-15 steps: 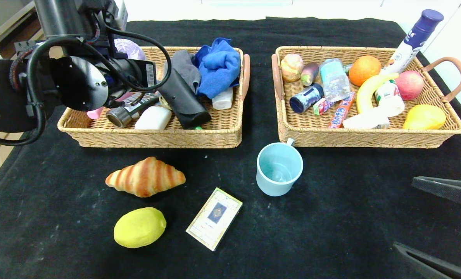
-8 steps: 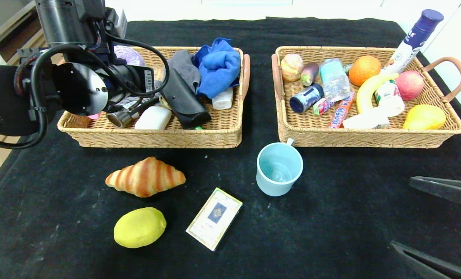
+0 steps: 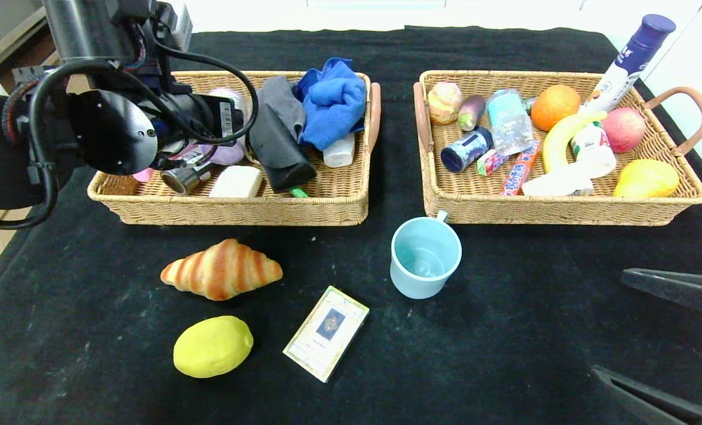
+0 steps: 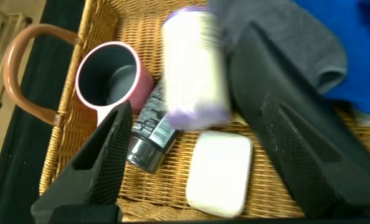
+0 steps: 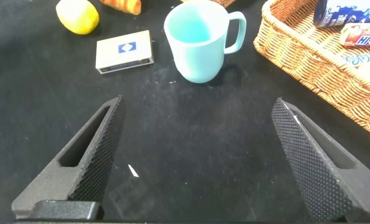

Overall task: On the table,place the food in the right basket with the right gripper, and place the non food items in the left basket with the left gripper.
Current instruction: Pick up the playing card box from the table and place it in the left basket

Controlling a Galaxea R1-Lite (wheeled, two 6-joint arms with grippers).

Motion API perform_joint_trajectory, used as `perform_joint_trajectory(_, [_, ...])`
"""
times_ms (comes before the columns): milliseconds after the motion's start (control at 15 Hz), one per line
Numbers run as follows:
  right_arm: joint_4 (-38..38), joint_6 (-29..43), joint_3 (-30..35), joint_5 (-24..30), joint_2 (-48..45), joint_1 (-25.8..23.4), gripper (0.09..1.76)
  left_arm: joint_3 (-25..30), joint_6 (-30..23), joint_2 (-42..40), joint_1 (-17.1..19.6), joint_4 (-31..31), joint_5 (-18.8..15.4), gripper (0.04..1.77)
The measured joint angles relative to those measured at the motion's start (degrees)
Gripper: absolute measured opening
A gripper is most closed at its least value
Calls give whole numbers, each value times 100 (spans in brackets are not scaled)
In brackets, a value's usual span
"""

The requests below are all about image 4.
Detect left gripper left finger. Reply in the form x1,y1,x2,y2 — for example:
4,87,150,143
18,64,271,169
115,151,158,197
31,100,133,224

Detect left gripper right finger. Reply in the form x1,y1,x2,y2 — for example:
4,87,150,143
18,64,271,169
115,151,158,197
261,93,370,218

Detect purple garbage bag roll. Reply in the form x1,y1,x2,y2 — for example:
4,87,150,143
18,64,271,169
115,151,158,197
161,6,231,131

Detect black cosmetic tube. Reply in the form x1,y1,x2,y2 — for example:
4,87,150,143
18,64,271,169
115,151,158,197
126,79,178,174

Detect black table cloth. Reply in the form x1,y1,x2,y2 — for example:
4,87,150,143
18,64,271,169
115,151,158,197
0,0,86,224

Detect white soap bar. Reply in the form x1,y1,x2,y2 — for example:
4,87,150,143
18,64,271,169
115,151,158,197
185,130,254,218

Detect pink mug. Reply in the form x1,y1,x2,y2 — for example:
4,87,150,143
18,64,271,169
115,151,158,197
75,41,154,127

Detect black glasses case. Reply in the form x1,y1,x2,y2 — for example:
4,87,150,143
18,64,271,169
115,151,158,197
227,21,370,175

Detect blue cloth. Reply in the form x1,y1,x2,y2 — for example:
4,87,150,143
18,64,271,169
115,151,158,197
292,0,370,121

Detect grey cloth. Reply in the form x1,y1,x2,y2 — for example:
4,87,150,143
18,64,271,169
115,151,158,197
208,0,348,94

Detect wicker basket brown handles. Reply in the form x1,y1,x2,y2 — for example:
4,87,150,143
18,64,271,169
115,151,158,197
2,0,370,222

